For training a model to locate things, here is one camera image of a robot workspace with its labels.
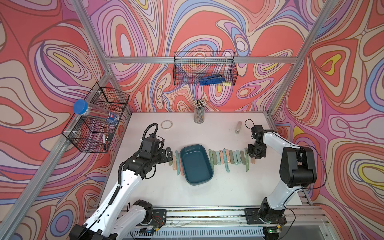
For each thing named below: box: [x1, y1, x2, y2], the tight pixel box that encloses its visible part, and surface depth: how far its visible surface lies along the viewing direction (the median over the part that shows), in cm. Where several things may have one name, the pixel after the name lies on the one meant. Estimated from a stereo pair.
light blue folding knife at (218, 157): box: [215, 150, 221, 165], surface depth 95 cm
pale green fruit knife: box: [244, 147, 250, 172], surface depth 93 cm
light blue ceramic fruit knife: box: [175, 150, 180, 176], surface depth 93 cm
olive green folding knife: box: [212, 150, 218, 165], surface depth 95 cm
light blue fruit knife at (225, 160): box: [222, 148, 230, 173], surface depth 93 cm
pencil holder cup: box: [193, 99, 206, 124], surface depth 104 cm
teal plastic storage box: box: [180, 144, 214, 186], surface depth 93 cm
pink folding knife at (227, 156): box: [225, 149, 231, 164], surface depth 97 cm
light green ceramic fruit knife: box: [208, 149, 215, 172], surface depth 96 cm
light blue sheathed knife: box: [233, 151, 239, 166], surface depth 95 cm
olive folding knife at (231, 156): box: [228, 150, 235, 164], surface depth 96 cm
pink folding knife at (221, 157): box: [219, 150, 225, 165], surface depth 95 cm
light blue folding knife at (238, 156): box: [235, 149, 242, 164], surface depth 97 cm
